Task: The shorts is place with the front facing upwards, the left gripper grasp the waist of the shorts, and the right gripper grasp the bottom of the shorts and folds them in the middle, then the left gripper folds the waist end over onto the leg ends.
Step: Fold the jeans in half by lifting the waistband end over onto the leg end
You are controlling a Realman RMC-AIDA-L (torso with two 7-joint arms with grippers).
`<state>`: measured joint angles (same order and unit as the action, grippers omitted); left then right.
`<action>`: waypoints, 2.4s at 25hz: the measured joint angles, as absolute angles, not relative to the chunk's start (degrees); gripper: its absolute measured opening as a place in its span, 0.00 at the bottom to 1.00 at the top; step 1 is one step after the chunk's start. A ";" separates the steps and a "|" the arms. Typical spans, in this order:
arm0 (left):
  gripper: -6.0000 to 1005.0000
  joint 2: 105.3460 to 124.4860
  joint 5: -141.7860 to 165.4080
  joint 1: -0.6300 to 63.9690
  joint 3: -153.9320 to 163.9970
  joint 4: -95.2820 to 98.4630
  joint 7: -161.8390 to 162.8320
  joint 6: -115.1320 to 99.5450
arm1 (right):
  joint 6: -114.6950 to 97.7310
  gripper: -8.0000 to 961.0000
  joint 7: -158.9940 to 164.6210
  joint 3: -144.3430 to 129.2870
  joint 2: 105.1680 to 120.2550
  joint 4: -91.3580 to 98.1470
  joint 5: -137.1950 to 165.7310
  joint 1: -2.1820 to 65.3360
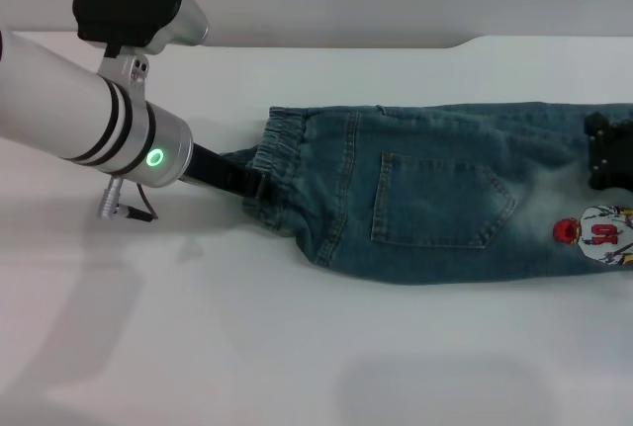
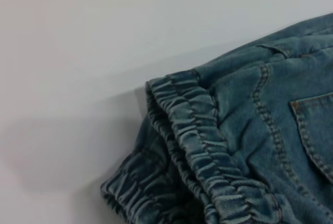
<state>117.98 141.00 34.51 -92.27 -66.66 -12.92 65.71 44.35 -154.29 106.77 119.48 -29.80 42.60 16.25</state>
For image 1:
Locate silver connector with black cable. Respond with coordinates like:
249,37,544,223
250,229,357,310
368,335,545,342
95,176,160,222

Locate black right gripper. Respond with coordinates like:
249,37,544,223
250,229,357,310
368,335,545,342
583,112,633,191

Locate blue denim shorts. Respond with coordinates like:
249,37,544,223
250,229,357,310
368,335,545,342
221,101,633,288

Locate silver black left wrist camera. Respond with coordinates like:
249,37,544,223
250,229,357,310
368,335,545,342
71,0,211,101

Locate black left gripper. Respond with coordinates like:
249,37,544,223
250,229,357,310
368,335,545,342
176,140,272,204

